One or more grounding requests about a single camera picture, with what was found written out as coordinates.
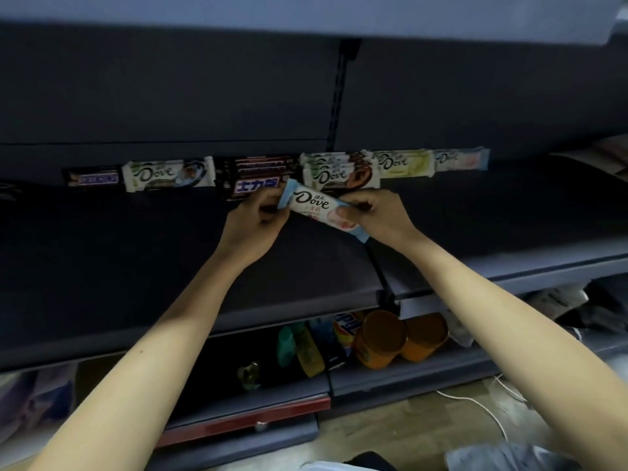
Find person's left forearm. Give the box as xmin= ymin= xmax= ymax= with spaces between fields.
xmin=29 ymin=249 xmax=241 ymax=471

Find dark grey metal shelf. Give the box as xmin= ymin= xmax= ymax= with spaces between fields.
xmin=0 ymin=0 xmax=628 ymax=471

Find yellow plastic bottle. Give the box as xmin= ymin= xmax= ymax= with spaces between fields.
xmin=293 ymin=323 xmax=326 ymax=379

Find Dove bar pink blue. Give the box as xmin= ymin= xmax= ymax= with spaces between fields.
xmin=431 ymin=147 xmax=491 ymax=172
xmin=277 ymin=179 xmax=370 ymax=243

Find orange plastic tub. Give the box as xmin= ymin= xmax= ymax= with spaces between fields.
xmin=354 ymin=310 xmax=408 ymax=371
xmin=400 ymin=313 xmax=450 ymax=364

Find white plastic pouch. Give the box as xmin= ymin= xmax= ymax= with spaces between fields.
xmin=527 ymin=284 xmax=589 ymax=321

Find teal plastic bottle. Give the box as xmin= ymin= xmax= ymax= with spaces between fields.
xmin=276 ymin=326 xmax=296 ymax=366

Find blue printed package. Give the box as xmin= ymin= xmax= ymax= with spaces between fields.
xmin=0 ymin=363 xmax=78 ymax=437

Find white cable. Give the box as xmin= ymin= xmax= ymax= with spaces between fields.
xmin=435 ymin=375 xmax=532 ymax=442

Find dark blue carton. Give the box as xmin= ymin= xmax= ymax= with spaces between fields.
xmin=309 ymin=316 xmax=345 ymax=370

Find short brown chocolate bar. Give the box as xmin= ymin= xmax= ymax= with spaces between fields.
xmin=63 ymin=166 xmax=122 ymax=190

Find person's right forearm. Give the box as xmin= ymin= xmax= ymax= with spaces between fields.
xmin=397 ymin=230 xmax=628 ymax=471

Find clear plastic container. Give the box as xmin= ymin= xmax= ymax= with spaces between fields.
xmin=444 ymin=308 xmax=475 ymax=349

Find Dove bar blue white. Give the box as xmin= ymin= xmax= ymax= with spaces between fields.
xmin=121 ymin=156 xmax=216 ymax=194

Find person's right hand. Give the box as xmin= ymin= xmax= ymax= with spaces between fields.
xmin=338 ymin=188 xmax=425 ymax=251

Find orange blue detergent bag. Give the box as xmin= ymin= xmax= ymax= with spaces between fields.
xmin=333 ymin=311 xmax=367 ymax=357

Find person's black trousers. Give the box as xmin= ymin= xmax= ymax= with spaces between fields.
xmin=343 ymin=451 xmax=398 ymax=471

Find person's left hand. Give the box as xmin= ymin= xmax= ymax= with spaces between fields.
xmin=215 ymin=188 xmax=291 ymax=271

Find Dove bar yellow green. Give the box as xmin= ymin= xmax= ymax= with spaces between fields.
xmin=372 ymin=149 xmax=436 ymax=180

